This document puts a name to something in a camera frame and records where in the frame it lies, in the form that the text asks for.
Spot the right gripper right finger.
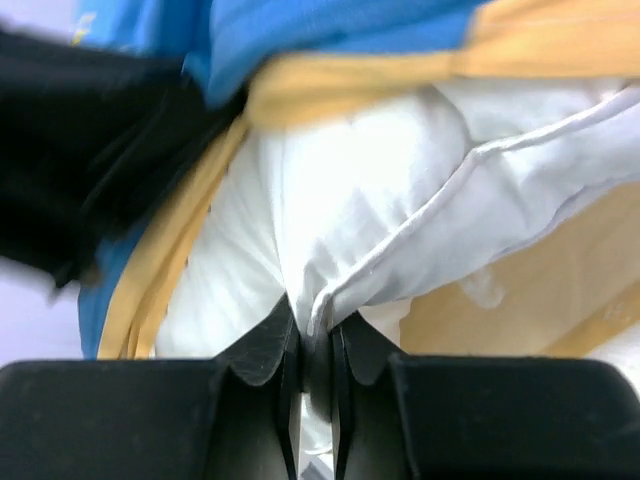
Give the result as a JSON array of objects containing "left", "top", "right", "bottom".
[{"left": 331, "top": 315, "right": 639, "bottom": 479}]

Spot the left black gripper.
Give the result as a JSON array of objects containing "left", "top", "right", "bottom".
[{"left": 1, "top": 31, "right": 246, "bottom": 288}]

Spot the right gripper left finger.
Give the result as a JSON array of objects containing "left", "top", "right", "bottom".
[{"left": 1, "top": 300, "right": 300, "bottom": 480}]

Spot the blue Pikachu pillowcase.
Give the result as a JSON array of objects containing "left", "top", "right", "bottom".
[{"left": 78, "top": 1, "right": 639, "bottom": 359}]

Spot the white pillow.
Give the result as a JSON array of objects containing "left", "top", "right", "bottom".
[{"left": 154, "top": 82, "right": 640, "bottom": 456}]

